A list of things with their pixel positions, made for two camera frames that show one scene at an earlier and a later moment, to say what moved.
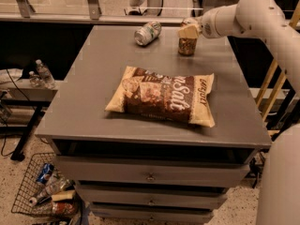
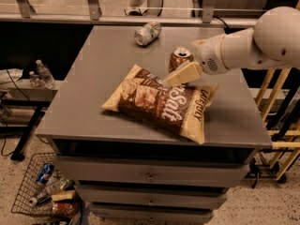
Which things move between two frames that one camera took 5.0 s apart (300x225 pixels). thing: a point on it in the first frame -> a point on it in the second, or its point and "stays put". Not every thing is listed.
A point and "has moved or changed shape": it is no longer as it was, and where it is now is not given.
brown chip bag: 182,97 has moved or changed shape
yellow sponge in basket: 63,195 stays put
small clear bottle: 35,79 stays put
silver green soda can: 148,33 stays put
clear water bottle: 46,76 stays put
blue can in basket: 45,173 stays put
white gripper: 206,25 -> 210,55
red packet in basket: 63,207 stays put
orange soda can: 187,46 -> 180,56
